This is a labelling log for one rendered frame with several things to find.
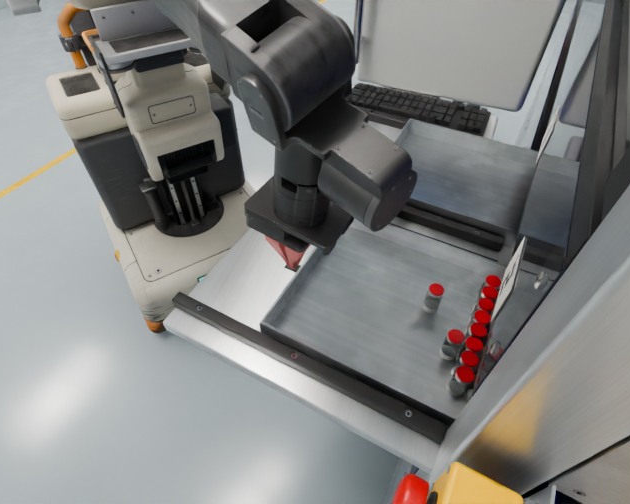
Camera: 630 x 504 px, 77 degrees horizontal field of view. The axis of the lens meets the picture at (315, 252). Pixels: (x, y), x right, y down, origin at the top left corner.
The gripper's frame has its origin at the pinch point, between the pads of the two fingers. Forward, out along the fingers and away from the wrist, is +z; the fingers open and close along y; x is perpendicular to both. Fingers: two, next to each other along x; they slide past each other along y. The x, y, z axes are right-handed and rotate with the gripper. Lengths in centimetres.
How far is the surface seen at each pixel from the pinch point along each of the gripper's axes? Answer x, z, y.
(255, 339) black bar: -6.8, 10.6, -1.1
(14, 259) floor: 11, 118, -148
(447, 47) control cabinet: 90, 6, -6
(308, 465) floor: 3, 100, 11
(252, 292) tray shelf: 0.4, 13.2, -6.8
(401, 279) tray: 13.7, 10.7, 12.0
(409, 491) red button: -16.7, -3.4, 20.4
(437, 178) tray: 41.3, 10.9, 9.0
